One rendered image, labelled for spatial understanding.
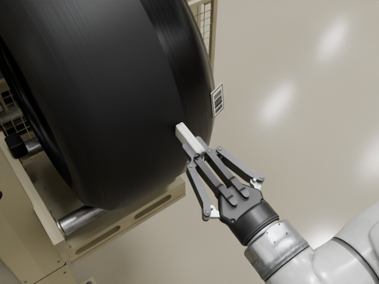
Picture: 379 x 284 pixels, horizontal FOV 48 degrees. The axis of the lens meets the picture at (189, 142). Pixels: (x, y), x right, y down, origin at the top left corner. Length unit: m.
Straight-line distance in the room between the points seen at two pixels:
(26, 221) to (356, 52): 2.49
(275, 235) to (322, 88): 2.16
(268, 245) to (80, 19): 0.45
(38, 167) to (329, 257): 0.93
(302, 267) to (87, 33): 0.47
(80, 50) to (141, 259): 1.44
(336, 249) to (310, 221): 1.50
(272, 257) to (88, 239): 0.58
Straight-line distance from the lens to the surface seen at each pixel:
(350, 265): 0.66
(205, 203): 0.69
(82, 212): 1.08
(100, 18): 0.71
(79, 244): 1.11
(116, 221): 1.12
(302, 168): 2.33
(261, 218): 0.67
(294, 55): 2.96
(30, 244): 1.20
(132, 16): 0.72
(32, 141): 1.25
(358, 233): 0.68
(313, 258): 0.66
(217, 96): 0.82
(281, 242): 0.65
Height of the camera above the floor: 1.84
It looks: 51 degrees down
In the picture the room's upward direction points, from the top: straight up
